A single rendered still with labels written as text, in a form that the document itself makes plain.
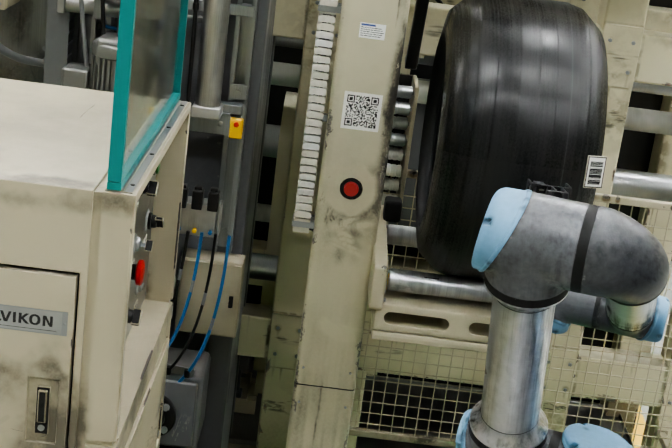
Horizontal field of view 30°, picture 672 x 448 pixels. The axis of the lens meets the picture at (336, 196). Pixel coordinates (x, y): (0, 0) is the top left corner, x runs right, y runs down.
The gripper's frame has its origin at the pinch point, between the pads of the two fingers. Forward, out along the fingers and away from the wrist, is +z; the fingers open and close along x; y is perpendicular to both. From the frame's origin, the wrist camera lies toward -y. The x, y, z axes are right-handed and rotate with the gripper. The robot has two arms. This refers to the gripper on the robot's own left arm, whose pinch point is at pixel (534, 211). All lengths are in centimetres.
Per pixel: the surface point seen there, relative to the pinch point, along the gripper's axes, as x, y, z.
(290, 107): 50, 1, 103
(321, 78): 41.7, 17.3, 20.4
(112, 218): 66, 3, -64
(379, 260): 26.0, -16.1, 14.3
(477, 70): 13.4, 23.8, 4.9
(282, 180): 49, -18, 99
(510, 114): 6.8, 16.9, 1.1
